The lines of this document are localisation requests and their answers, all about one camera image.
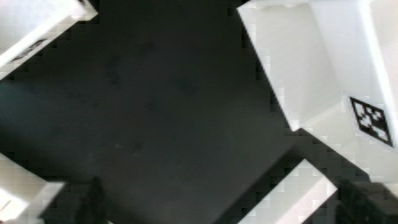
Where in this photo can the white drawer cabinet box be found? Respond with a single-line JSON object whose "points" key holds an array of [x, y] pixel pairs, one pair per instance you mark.
{"points": [[326, 43]]}

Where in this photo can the white drawer tray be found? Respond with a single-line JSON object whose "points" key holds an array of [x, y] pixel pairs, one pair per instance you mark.
{"points": [[34, 21], [296, 198]]}

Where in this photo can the white front drawer tray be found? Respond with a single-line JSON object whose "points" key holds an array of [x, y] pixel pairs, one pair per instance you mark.
{"points": [[34, 21]]}

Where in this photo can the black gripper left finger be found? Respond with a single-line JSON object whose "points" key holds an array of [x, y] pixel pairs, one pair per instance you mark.
{"points": [[79, 205]]}

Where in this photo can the white rear drawer tray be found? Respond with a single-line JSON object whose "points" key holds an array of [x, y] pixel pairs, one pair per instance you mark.
{"points": [[296, 198]]}

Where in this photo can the white obstacle fence wall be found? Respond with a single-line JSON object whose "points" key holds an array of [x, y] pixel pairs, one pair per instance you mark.
{"points": [[27, 194]]}

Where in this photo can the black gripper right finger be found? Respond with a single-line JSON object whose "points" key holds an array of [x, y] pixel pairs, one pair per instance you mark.
{"points": [[369, 204]]}

